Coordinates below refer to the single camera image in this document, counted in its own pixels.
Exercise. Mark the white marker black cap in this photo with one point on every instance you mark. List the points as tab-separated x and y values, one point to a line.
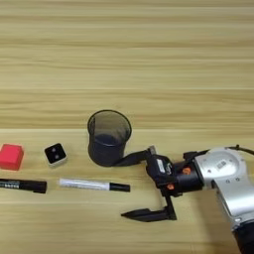
86	184

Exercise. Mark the black mesh pen cup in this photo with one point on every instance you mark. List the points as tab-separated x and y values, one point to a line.
104	150

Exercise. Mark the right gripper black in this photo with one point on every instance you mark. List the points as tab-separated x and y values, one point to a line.
187	178

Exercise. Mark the red cube block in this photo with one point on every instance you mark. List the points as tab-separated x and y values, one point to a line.
10	157

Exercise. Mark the white die black dotted face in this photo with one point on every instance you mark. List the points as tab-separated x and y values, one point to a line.
55	153

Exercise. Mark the black marker pen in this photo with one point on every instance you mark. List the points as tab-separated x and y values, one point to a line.
26	185

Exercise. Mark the small black box white label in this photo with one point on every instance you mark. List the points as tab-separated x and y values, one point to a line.
160	170

